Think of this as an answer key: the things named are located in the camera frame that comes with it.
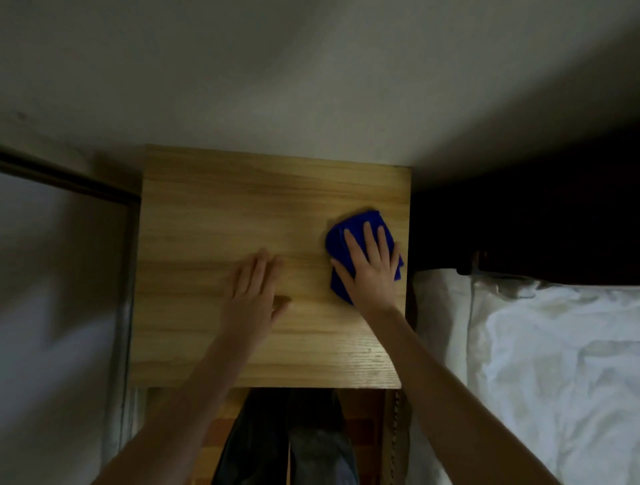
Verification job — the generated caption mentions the person's dark trousers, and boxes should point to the person's dark trousers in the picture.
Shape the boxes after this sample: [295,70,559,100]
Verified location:
[212,388,361,485]

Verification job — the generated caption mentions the person's left forearm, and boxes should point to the person's left forearm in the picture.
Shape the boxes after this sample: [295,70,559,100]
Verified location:
[92,330,271,485]

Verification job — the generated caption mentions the wooden nightstand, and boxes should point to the wooden nightstand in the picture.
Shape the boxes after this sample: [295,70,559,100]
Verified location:
[127,144,413,485]

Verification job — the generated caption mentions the person's right forearm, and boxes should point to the person's right forearm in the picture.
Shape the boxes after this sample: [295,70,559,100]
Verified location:
[361,305,563,485]

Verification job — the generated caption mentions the white bed sheet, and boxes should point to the white bed sheet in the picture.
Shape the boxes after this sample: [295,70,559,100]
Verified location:
[406,268,476,485]

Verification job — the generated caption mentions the dark headboard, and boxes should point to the dark headboard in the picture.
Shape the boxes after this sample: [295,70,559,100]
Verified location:
[409,142,640,286]

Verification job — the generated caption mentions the white pillow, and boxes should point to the white pillow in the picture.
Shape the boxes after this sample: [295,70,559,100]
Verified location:
[467,279,640,485]

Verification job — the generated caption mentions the person's right hand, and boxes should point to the person's right hand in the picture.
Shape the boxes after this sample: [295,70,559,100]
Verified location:
[330,220,402,315]

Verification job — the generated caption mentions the person's left hand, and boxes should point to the person's left hand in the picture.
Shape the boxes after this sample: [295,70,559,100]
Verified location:
[219,249,292,348]

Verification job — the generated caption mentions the blue cleaning cloth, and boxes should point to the blue cleaning cloth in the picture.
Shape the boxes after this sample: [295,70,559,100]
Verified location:
[324,209,405,305]

